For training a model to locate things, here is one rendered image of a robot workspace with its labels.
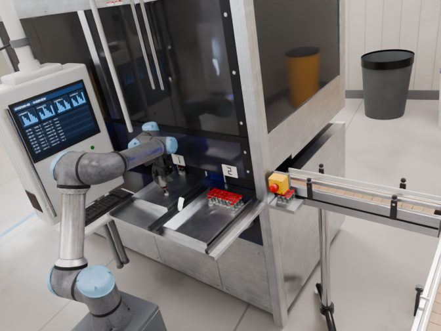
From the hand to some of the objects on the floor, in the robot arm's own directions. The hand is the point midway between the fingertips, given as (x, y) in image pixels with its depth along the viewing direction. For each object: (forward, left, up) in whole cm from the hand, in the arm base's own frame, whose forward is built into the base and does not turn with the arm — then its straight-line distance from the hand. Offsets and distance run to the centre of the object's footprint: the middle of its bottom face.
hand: (163, 186), depth 192 cm
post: (+10, -53, -93) cm, 108 cm away
